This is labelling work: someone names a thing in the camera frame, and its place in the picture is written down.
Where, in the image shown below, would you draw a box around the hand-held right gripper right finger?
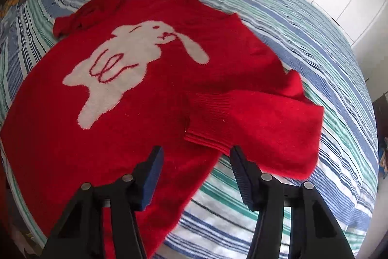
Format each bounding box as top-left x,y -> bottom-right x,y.
229,146 -> 355,259

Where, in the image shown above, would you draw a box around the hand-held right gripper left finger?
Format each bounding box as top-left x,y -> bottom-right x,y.
44,146 -> 164,259

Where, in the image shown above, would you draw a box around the red sweater with white rabbit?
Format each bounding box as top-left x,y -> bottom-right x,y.
0,0 -> 325,253

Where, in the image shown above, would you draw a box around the blue green striped bedspread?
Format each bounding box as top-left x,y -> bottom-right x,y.
0,0 -> 379,259

